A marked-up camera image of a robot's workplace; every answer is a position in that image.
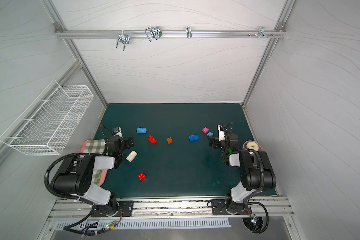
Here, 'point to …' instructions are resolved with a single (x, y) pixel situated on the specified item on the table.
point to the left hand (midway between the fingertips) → (124, 137)
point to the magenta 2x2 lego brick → (205, 130)
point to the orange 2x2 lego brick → (169, 140)
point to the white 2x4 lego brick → (131, 156)
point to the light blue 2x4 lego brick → (141, 130)
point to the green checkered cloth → (97, 147)
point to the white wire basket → (47, 125)
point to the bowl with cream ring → (249, 145)
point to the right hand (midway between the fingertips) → (217, 133)
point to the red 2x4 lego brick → (152, 139)
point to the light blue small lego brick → (210, 134)
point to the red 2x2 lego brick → (142, 177)
